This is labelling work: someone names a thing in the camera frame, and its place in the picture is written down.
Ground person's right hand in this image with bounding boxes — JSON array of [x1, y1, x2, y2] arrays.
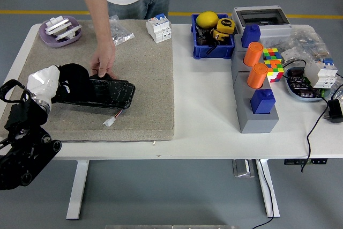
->
[[90, 40, 118, 79]]

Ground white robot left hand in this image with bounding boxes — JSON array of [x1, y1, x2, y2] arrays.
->
[[26, 64, 72, 104]]

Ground black glossy panel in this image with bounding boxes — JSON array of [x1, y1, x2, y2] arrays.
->
[[52, 73, 136, 110]]

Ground clear bag of screws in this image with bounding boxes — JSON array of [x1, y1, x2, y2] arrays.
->
[[109, 14, 136, 47]]

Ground purple tray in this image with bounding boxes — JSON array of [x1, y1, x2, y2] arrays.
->
[[39, 15, 83, 48]]

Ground grey-brown mat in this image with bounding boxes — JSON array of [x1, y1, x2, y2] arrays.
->
[[0, 19, 176, 142]]

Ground white circuit breaker blue lever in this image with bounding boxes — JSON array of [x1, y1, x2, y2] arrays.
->
[[305, 57, 339, 89], [146, 13, 173, 44]]

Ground large yellow tape measure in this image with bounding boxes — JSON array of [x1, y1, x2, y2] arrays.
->
[[216, 17, 235, 35]]

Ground dark metal tool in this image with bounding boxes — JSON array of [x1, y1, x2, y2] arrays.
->
[[196, 25, 215, 46]]

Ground small yellow tape measure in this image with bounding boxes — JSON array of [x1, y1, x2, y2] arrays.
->
[[210, 28, 230, 42]]

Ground blue plastic bin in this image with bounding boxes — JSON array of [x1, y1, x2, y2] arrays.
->
[[191, 13, 236, 60]]

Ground blue block with knob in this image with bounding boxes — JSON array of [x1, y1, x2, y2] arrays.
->
[[241, 24, 262, 48], [250, 88, 277, 115]]

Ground orange cylinder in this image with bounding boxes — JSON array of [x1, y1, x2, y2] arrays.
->
[[243, 42, 265, 68], [247, 62, 269, 90]]

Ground grey distribution box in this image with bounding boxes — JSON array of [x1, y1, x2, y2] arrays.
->
[[232, 5, 293, 46]]

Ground white table leg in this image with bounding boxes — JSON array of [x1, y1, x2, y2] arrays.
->
[[255, 158, 281, 218], [66, 159, 90, 220]]

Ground colourful puzzle cube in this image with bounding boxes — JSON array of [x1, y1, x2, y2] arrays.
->
[[264, 59, 285, 84], [262, 47, 283, 62]]

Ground clear bags of parts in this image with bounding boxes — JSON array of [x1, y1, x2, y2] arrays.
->
[[278, 26, 332, 65]]

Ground dark electronic modules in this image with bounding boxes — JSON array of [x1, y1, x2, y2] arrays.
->
[[288, 69, 322, 98]]

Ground grey peg holder base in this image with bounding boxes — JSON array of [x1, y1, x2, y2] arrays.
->
[[230, 33, 280, 134]]

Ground blue-grey tray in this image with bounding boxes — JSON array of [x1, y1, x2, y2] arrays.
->
[[284, 67, 332, 103]]

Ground black power adapter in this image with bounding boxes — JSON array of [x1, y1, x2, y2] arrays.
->
[[324, 99, 343, 124]]

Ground black table control box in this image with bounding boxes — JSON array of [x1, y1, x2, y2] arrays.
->
[[284, 158, 328, 166]]

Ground white flat switch plate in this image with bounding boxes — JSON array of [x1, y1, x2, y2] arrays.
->
[[55, 24, 83, 41]]

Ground white switch part stack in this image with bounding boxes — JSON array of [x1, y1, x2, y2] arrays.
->
[[44, 15, 72, 35]]

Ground panel wire with white connector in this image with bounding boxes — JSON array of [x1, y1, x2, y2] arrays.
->
[[103, 108, 124, 127]]

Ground thin black cable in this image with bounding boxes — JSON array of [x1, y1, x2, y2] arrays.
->
[[282, 58, 333, 173]]

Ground black floor cable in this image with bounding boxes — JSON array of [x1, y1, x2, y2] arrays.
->
[[251, 159, 274, 229]]

